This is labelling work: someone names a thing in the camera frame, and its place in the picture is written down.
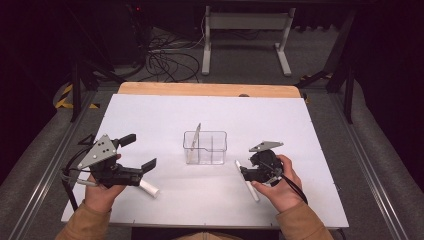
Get tangle of black floor cables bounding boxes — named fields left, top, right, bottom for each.
left=143, top=31, right=202, bottom=84

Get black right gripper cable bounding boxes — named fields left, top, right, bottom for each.
left=263, top=161, right=309, bottom=206

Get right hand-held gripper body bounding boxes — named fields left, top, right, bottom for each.
left=248, top=140, right=285, bottom=187

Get white board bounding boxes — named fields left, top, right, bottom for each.
left=60, top=93, right=350, bottom=229

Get grey metal floor rail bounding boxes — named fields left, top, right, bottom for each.
left=8, top=89, right=98, bottom=240
left=329, top=93, right=410, bottom=240

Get black metal stand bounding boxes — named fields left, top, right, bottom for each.
left=68, top=59, right=125, bottom=123
left=294, top=9, right=356, bottom=125

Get person's left hand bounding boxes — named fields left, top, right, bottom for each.
left=83, top=153, right=128, bottom=214

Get person's legs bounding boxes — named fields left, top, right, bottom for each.
left=171, top=231, right=246, bottom=240

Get white metal stand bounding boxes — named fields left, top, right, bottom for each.
left=201, top=5, right=297, bottom=77

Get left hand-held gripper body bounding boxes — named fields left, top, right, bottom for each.
left=76, top=133, right=144, bottom=189

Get transparent pen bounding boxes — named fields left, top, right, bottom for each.
left=187, top=122, right=202, bottom=163

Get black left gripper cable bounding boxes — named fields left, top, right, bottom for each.
left=59, top=146, right=94, bottom=212

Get short white cylinder stick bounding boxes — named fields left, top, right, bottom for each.
left=138, top=179, right=160, bottom=199

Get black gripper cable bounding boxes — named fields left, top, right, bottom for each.
left=263, top=161, right=309, bottom=206
left=59, top=146, right=94, bottom=212

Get person's right hand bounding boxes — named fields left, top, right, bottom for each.
left=250, top=153, right=304, bottom=214

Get yellow and black striped tape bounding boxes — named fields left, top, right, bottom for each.
left=54, top=83, right=101, bottom=110

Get thin white pen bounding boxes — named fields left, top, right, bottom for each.
left=234, top=159, right=261, bottom=203

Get wooden table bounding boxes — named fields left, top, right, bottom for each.
left=117, top=81, right=302, bottom=99

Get clear plastic organizer box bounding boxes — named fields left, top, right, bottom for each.
left=182, top=130, right=228, bottom=166

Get black equipment rack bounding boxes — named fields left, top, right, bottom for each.
left=111, top=0, right=156, bottom=69

